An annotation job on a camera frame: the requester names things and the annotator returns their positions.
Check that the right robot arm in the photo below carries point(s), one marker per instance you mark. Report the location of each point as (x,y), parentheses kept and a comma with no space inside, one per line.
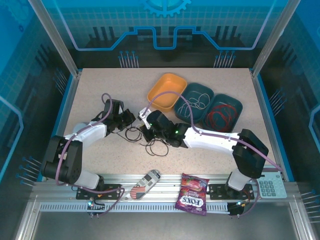
(212,140)

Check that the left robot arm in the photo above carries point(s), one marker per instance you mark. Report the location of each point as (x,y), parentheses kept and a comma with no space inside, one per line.
(92,131)

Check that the teal plastic tray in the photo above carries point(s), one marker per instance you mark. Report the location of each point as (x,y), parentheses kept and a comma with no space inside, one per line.
(202,117)
(235,100)

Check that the orange plastic tray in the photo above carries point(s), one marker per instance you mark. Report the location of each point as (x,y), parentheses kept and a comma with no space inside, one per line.
(170,82)

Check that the flag pattern pouch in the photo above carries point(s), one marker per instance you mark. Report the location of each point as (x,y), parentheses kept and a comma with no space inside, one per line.
(143,186)

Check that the purple candy bag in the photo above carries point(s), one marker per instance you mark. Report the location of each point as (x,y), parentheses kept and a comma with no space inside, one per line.
(191,197)

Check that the grey calculator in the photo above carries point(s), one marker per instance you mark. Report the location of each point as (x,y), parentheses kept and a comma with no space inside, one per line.
(268,187)

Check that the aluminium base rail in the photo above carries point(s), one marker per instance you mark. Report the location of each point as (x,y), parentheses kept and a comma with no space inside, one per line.
(170,182)

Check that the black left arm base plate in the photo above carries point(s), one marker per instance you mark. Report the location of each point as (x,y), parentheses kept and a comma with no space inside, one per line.
(110,187)

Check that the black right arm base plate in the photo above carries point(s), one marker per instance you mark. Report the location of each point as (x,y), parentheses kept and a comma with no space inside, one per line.
(217,191)

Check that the aluminium frame post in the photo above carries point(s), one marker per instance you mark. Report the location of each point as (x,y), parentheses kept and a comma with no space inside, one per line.
(56,37)
(270,37)

